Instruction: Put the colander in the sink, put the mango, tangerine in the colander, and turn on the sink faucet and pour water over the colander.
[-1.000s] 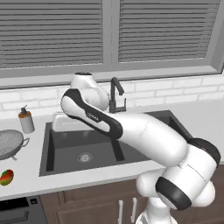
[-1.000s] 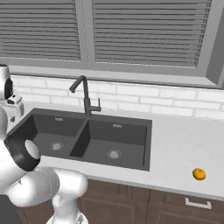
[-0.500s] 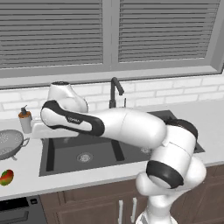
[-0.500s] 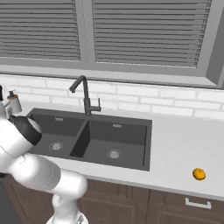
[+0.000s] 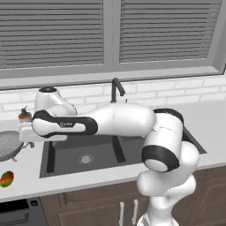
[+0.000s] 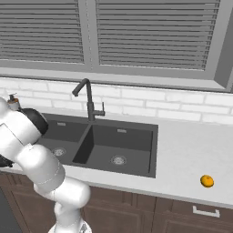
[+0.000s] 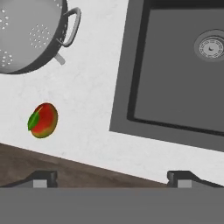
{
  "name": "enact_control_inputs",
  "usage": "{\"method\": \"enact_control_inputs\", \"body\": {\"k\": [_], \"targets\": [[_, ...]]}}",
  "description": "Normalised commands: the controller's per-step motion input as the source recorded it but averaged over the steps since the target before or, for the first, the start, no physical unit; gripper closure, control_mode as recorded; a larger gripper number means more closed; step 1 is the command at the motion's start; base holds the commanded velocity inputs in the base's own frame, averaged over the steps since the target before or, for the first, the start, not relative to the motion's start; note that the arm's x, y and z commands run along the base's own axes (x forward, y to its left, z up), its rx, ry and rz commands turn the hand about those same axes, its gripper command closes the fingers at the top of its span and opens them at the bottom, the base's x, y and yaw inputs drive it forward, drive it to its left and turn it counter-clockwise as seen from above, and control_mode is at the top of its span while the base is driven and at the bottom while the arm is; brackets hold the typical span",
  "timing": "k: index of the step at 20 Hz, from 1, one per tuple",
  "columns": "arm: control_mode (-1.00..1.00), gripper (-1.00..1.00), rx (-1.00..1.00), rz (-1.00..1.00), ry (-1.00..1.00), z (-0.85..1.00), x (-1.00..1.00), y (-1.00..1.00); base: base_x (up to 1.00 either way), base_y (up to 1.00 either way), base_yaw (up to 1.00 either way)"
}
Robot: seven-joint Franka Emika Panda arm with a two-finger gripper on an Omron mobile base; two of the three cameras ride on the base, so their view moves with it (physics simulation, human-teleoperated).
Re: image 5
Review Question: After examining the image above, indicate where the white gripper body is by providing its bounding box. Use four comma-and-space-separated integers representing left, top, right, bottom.
19, 122, 69, 143

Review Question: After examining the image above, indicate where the white cupboard handle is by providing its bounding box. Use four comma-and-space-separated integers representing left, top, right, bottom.
118, 200, 125, 226
132, 199, 139, 226

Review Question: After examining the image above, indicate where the red green mango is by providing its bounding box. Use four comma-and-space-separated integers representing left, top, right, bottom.
0, 170, 15, 189

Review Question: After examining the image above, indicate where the dark grey kitchen sink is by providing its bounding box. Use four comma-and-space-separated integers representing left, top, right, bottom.
39, 125, 207, 179

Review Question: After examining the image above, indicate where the brown cupboard door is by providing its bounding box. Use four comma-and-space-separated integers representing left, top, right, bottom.
171, 165, 226, 226
39, 180, 152, 226

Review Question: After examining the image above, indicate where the grey window frame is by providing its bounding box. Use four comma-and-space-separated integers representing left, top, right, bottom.
0, 0, 226, 90

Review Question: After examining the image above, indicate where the grey window blind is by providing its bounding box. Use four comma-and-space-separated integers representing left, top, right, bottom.
0, 0, 105, 71
119, 0, 223, 64

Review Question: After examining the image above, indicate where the orange soap dispenser bottle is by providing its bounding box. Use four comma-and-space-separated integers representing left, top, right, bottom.
18, 105, 33, 122

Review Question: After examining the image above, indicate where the black sink faucet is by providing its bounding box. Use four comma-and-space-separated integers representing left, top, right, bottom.
109, 77, 127, 104

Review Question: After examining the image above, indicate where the grey metal colander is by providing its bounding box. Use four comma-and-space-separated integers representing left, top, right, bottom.
0, 130, 26, 163

